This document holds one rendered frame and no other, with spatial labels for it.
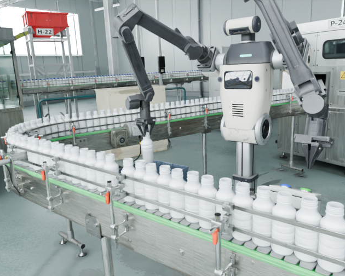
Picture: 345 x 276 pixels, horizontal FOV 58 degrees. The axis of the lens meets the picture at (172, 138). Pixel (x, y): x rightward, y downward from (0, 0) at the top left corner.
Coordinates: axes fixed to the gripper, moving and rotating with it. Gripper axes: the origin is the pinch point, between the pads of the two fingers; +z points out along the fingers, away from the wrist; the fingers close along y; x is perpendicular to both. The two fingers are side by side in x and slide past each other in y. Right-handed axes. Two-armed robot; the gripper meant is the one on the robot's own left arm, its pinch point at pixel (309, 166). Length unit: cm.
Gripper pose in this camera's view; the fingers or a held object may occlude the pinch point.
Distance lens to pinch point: 103.5
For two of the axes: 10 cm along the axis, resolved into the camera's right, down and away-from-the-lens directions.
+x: 6.1, 1.5, 7.8
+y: 7.7, 1.0, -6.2
